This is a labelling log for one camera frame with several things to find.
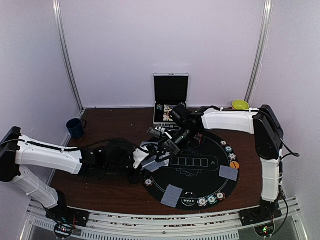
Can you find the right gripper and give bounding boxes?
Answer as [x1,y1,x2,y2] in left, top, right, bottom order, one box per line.
[156,125,200,163]

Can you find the blue-backed card deck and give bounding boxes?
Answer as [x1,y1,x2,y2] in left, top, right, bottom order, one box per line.
[141,156,170,173]

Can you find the orange chip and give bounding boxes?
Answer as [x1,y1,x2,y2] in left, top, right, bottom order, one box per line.
[143,178,154,187]
[216,192,226,201]
[220,140,227,147]

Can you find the dealt card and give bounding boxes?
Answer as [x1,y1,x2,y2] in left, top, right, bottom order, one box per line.
[140,141,158,147]
[219,165,239,182]
[160,184,183,208]

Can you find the green chip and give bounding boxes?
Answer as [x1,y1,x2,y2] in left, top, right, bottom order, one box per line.
[224,145,233,154]
[207,194,218,205]

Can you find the blue chip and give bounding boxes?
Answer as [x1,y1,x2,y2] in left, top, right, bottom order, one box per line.
[197,197,208,207]
[228,153,237,161]

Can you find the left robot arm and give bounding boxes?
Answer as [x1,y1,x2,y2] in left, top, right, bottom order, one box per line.
[0,126,151,223]

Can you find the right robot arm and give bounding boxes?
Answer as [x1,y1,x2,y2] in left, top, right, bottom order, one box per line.
[156,103,285,221]

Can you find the card box in case lower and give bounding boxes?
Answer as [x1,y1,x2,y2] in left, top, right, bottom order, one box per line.
[163,114,173,122]

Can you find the card box in case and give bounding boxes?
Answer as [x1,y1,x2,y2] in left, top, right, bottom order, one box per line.
[163,104,175,113]
[163,114,173,122]

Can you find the card box in case upper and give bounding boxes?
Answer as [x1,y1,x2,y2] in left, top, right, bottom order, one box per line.
[163,104,175,113]

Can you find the chips in case left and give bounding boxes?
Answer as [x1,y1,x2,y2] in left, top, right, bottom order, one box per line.
[156,104,164,112]

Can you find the round black poker mat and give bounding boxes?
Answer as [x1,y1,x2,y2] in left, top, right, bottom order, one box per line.
[142,131,239,211]

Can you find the dark blue ceramic mug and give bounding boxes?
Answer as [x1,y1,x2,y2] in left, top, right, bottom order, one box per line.
[66,118,88,139]

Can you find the aluminium poker case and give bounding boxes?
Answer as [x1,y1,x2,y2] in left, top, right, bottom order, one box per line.
[153,73,189,129]

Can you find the clear dealer button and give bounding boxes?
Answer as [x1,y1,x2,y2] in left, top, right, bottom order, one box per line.
[180,191,197,207]

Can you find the orange big blind button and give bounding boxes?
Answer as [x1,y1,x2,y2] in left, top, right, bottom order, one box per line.
[229,161,240,170]

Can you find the yellow-green cup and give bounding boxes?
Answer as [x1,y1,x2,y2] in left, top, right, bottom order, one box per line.
[231,99,250,110]

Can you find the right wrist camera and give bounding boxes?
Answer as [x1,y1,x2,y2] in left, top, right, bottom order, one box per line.
[147,126,173,140]

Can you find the front aluminium rail base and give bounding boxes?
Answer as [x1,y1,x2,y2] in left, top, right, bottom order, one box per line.
[19,196,308,240]

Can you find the left aluminium frame post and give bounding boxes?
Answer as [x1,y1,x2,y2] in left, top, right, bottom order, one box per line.
[52,0,84,112]

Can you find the aluminium frame post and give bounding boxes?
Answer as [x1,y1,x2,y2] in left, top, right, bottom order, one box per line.
[244,0,274,105]
[52,0,84,112]

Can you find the right aluminium frame post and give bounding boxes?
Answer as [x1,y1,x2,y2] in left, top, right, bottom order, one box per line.
[244,0,274,105]

